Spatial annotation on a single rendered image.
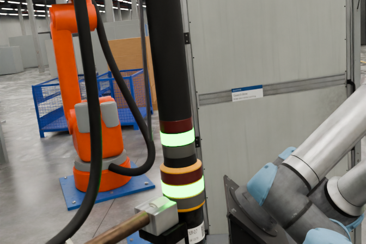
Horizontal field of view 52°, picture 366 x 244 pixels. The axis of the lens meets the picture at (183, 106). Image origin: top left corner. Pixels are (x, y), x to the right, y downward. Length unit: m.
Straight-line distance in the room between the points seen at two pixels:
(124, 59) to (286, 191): 7.72
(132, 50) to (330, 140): 7.64
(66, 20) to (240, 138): 2.48
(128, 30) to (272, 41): 8.70
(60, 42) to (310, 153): 3.70
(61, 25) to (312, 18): 2.64
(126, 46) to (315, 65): 6.21
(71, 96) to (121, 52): 4.14
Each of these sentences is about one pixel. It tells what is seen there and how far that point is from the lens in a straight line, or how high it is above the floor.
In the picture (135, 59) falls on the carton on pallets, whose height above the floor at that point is 1.13.
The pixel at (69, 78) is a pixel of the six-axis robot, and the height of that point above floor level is 1.30.
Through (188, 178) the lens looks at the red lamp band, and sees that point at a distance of 0.37.
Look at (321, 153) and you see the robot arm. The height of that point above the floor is 1.45.
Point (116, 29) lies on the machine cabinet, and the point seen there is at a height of 1.84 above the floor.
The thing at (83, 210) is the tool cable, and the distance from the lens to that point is 0.32.
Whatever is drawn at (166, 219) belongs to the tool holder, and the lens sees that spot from 0.37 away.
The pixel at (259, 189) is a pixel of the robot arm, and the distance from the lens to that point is 0.74.
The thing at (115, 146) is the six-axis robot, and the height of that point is 0.50.
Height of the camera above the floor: 1.72
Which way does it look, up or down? 12 degrees down
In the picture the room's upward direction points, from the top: 6 degrees counter-clockwise
